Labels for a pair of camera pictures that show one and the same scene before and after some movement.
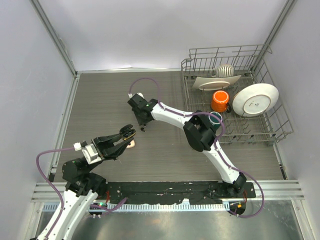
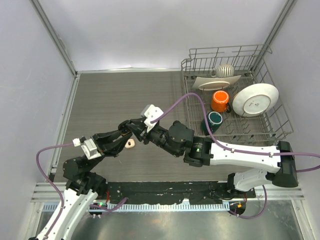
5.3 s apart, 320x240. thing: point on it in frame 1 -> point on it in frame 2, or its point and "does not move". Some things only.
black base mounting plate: (192, 192) does not move
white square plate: (213, 83) does not move
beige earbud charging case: (132, 144) does not move
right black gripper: (141, 122) -> (140, 129)
